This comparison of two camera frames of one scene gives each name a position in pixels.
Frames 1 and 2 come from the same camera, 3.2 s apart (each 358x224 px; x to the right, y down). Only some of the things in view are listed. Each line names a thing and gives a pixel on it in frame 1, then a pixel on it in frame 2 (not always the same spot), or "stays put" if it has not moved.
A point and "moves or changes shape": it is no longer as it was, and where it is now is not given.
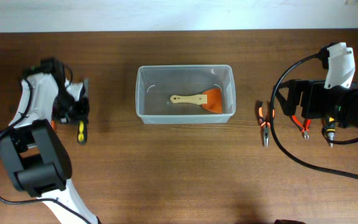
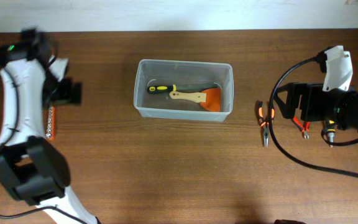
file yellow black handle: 82,131 to 162,89
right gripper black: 293,98 stays put
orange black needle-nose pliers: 265,125 stays put
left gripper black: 81,106 to 74,93
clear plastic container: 184,94 moves or changes shape
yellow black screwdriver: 330,124 stays put
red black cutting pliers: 304,128 stays put
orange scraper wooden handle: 210,100 moves or changes shape
